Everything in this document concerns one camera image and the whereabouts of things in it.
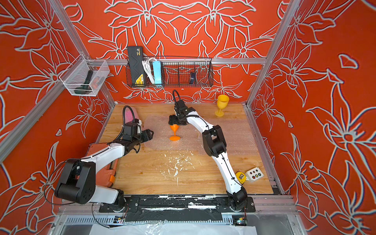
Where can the black box in basket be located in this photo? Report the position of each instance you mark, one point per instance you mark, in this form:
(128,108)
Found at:
(135,57)

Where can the yellow plastic wine glass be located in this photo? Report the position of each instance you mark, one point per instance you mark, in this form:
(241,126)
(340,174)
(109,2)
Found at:
(222,103)

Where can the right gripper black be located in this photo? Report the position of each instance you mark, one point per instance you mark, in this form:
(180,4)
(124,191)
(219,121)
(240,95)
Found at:
(172,120)

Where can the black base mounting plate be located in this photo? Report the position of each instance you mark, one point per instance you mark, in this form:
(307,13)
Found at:
(219,203)

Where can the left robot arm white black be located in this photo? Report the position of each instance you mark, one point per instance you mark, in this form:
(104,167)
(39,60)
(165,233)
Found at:
(77,182)

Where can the light blue power bank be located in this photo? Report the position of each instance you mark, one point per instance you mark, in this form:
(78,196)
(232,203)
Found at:
(157,69)

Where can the dark green tool in bin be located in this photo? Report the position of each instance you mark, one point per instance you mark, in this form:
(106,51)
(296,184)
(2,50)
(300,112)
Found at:
(84,88)

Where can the white button control box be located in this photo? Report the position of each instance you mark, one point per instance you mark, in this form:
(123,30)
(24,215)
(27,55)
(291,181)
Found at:
(254,174)

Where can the orange plastic tool case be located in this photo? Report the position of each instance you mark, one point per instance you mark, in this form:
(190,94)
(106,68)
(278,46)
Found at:
(106,175)

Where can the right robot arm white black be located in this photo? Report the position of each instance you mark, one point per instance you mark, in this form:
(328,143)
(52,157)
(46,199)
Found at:
(215,146)

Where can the yellow tape measure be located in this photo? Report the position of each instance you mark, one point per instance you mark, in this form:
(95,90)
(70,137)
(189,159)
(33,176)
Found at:
(241,177)

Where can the orange plastic wine glass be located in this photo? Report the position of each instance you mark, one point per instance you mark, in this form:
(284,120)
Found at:
(174,137)

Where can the black wire wall basket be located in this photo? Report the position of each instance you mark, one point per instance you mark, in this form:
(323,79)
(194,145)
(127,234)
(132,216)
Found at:
(176,72)

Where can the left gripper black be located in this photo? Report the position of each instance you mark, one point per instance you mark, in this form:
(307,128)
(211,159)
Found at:
(146,134)

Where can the clear acrylic wall bin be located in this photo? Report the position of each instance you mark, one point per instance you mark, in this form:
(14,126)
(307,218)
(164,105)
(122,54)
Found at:
(74,75)

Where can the pink glass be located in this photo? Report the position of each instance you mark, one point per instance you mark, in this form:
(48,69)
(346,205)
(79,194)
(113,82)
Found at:
(130,115)

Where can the bubble wrap sheet clear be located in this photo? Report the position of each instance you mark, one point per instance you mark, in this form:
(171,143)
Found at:
(238,136)

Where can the small dark object in basket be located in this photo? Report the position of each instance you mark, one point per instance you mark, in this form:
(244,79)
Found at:
(192,79)

